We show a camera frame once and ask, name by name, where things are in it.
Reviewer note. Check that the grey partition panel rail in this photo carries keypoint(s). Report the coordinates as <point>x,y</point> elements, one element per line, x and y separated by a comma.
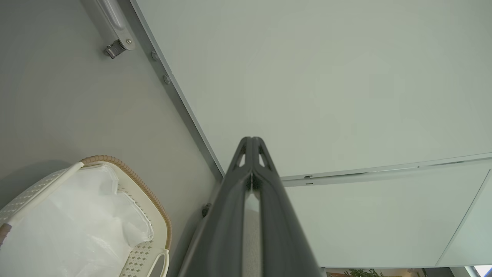
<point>384,173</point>

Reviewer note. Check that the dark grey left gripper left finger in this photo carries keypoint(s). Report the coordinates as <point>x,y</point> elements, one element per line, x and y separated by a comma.
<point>223,231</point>

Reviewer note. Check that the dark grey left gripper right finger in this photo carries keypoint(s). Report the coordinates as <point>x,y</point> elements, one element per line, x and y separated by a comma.
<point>280,231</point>

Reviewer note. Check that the white basket liner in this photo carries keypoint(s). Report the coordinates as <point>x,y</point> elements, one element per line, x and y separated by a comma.
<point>77,223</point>

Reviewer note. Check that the grey partition foot with plate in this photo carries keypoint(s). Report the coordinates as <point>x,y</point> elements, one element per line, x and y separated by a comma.
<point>115,19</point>

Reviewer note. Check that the green potted plant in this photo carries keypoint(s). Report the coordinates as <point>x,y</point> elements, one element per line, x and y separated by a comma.
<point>361,273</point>

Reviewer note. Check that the grey partition bottom rail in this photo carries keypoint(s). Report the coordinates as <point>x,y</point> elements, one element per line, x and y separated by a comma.
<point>180,104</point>

